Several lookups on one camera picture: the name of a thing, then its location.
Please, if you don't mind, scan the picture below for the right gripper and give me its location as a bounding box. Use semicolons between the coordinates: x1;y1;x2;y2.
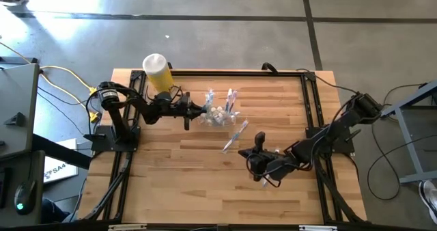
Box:
238;131;304;183

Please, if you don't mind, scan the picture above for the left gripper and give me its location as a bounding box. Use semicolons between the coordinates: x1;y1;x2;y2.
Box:
153;90;208;131

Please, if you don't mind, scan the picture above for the clear acrylic box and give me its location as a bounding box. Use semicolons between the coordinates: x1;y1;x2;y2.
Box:
197;102;241;128

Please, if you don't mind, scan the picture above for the clear plastic cup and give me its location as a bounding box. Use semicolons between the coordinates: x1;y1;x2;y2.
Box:
203;88;216;113

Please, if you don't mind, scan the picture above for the purple white toothbrush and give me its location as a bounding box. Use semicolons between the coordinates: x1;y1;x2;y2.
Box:
230;89;239;113

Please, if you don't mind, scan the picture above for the yellow wipes canister white lid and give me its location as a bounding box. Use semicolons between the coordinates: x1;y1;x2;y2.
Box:
142;53;175;94

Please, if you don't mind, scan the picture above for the black diagonal beam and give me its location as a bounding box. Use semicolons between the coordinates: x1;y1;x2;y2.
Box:
32;133;93;170

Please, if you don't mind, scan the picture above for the white printed sign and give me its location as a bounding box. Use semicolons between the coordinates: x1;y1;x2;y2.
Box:
43;138;80;185

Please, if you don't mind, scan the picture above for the grey metal stand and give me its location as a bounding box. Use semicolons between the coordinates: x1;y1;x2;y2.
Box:
380;80;437;186

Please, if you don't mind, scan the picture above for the person's leg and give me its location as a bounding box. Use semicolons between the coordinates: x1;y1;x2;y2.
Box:
40;198;74;224

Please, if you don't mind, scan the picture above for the grey side desk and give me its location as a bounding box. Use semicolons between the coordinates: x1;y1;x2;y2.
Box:
0;56;46;228

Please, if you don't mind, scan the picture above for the black computer mouse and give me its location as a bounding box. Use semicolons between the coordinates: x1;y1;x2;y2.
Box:
14;179;37;216

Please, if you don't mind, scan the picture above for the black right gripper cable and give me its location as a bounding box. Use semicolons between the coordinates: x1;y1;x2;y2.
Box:
245;154;283;190

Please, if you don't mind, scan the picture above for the black aluminium table frame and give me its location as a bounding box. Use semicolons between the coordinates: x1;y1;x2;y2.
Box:
77;69;368;225

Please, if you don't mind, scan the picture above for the silver edge bracket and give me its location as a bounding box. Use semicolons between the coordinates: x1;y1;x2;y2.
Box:
299;225;338;231
108;223;147;231

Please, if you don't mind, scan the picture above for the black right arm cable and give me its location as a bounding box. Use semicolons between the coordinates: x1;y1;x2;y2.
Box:
296;68;363;96

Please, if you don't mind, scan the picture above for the black floor cable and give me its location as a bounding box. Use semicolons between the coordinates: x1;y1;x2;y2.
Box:
36;83;90;136
367;121;437;202

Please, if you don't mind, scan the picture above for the yellow cable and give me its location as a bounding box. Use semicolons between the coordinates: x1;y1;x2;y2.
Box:
0;41;100;122

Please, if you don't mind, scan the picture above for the black triangular bracket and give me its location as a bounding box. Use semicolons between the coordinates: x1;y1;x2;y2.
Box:
3;111;26;126

